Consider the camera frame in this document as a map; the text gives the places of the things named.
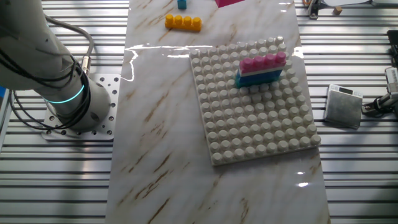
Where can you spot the teal four-stud block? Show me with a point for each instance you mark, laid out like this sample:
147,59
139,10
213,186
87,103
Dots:
253,83

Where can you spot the blue four-stud block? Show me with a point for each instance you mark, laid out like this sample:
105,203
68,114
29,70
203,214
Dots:
258,77

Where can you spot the white four-stud block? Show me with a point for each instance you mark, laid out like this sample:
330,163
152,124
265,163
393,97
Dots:
258,72

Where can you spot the pink four-stud block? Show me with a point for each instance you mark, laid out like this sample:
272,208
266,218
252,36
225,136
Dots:
262,62

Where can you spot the magenta three-stud block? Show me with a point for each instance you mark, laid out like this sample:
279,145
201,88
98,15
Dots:
227,2

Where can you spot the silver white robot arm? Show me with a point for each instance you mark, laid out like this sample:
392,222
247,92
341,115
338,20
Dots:
28,56

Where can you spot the marble pattern board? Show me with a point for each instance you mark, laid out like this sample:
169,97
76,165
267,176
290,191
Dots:
161,124

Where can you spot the white studded baseplate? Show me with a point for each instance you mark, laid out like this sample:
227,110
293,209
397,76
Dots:
258,121

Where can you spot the orange four-stud block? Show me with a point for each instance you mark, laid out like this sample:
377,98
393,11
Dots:
183,23

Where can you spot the light blue three-stud block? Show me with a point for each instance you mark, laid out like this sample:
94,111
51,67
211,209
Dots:
182,4

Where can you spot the silver digital scale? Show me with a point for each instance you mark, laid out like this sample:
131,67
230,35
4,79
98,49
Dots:
343,107

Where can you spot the black metal stand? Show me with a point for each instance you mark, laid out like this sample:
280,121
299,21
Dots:
314,9

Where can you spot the small wooden cube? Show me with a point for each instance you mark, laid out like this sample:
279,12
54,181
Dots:
337,11

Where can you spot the black device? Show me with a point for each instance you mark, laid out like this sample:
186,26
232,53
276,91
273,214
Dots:
393,46

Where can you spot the perforated robot base plate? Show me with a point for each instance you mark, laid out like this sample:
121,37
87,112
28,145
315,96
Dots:
107,124

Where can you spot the metal camera mount clamp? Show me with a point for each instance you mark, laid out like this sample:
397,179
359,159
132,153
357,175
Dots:
381,104

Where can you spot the small silver camera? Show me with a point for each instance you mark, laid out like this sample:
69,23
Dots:
392,79

